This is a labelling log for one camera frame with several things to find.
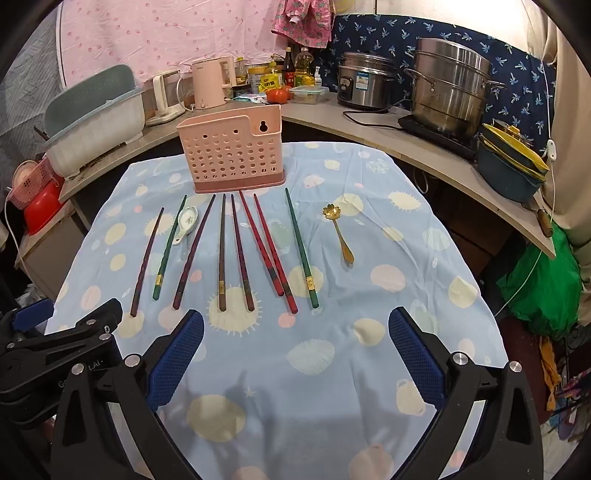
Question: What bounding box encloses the navy palm print cloth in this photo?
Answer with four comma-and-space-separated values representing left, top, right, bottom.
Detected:
318, 14, 562, 154

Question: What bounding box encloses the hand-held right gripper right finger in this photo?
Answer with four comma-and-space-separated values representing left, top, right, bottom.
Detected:
383, 307, 546, 480

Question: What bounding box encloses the red plastic basin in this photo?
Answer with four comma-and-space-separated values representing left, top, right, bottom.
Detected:
23, 178, 66, 234

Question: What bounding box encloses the pink round container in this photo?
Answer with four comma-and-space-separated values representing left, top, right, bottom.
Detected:
11, 160, 38, 190

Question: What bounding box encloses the white ceramic spoon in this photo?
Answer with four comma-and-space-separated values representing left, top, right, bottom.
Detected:
167, 206, 199, 248

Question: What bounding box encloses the orange cloth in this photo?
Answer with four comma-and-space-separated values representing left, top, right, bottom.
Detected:
539, 336, 563, 411

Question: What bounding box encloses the black power cable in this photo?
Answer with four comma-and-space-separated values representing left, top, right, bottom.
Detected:
342, 98, 413, 128

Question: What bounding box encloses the black induction cooktop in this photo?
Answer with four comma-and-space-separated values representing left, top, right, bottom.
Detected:
398, 114, 481, 162

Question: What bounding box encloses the green plastic bag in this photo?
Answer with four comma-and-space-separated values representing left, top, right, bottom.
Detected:
496, 222, 584, 340

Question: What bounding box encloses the green chopstick gold band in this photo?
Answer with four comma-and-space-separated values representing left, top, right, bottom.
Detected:
284, 187, 320, 309
153, 194, 188, 301

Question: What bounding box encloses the stack of teal yellow bowls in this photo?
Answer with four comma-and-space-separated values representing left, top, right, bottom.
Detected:
475, 119, 551, 204

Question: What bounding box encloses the pink electric kettle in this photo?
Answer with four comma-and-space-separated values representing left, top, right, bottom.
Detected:
190, 55, 238, 113

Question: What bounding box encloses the gold flower spoon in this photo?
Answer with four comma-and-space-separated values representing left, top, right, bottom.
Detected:
322, 203, 356, 265

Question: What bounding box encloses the pink pineapple print garment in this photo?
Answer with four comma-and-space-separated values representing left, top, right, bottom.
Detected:
270, 0, 334, 49

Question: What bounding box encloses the wooden handled tool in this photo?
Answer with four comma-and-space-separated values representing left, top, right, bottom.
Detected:
536, 208, 555, 239

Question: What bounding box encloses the steel steamer pot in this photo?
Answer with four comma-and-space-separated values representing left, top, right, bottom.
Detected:
404, 38, 507, 139

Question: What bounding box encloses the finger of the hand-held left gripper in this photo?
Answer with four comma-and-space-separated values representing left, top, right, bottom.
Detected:
0, 298, 124, 367
0, 298, 55, 344

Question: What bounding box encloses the white cable with switch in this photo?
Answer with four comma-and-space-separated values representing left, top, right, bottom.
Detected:
538, 58, 562, 215

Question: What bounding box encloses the cooking oil bottle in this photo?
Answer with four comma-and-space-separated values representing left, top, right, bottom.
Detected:
294, 48, 315, 86

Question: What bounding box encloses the grey cabinet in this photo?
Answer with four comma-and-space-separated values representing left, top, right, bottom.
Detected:
18, 203, 94, 302

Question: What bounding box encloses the pink plastic basket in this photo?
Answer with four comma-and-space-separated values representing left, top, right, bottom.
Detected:
8, 157, 57, 210

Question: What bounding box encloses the pink perforated utensil holder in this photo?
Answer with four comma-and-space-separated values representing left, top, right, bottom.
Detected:
178, 104, 288, 194

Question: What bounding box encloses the glass food container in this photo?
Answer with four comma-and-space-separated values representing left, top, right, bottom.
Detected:
290, 85, 331, 105

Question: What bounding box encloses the pink dotted curtain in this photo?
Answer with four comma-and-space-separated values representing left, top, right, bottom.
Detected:
59, 0, 334, 89

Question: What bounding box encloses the brown chopstick gold band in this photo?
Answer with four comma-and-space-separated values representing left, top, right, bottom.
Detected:
218, 193, 227, 312

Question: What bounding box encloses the teal white dish rack bin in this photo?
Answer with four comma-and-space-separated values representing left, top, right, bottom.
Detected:
44, 64, 148, 179

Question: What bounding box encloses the steel rice cooker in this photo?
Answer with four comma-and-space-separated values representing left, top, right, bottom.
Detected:
336, 52, 398, 112

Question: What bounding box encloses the white power cable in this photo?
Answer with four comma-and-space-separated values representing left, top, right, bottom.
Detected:
4, 187, 29, 269

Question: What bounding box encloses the white glass blender jug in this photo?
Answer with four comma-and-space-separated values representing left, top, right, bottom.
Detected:
145, 69, 186, 127

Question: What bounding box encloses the beige curtain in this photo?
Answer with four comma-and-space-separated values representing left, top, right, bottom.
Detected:
526, 0, 591, 259

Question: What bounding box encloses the dark red wooden chopstick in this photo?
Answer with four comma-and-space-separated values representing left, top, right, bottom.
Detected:
230, 206, 256, 312
172, 194, 217, 310
130, 207, 165, 318

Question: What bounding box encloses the grey striped curtain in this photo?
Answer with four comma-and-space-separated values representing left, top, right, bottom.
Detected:
0, 23, 64, 155

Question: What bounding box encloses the light blue printed tablecloth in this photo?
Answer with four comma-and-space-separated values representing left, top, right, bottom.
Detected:
44, 141, 509, 480

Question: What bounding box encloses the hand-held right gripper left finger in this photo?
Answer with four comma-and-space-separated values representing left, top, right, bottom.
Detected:
51, 309, 218, 480

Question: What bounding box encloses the yellow powder can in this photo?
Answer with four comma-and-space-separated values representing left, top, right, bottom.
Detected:
248, 65, 270, 94

